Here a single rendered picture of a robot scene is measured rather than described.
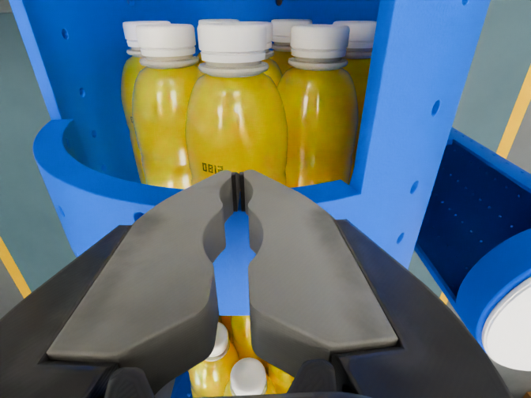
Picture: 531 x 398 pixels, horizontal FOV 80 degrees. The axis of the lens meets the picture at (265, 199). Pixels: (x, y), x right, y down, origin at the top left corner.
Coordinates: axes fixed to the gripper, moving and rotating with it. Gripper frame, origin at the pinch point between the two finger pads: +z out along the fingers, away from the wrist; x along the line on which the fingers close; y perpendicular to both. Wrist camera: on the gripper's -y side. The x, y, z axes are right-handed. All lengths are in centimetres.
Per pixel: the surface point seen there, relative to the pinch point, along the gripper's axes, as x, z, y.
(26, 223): -113, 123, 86
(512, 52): 104, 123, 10
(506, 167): 52, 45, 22
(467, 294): 36, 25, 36
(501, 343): 40, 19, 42
